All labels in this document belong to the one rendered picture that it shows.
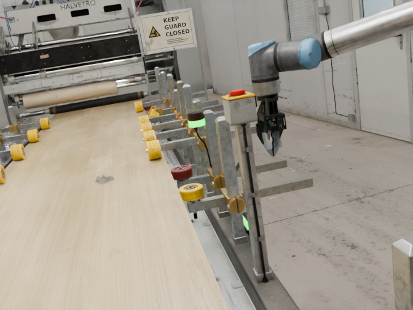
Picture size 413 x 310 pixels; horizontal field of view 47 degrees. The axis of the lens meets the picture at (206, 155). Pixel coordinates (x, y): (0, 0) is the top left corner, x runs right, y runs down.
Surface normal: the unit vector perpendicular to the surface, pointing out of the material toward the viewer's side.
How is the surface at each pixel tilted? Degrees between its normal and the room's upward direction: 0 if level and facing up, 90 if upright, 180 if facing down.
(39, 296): 0
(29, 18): 90
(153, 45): 90
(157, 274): 0
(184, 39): 90
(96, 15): 90
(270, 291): 0
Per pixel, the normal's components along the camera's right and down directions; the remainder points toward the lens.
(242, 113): 0.18, 0.22
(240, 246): -0.15, -0.96
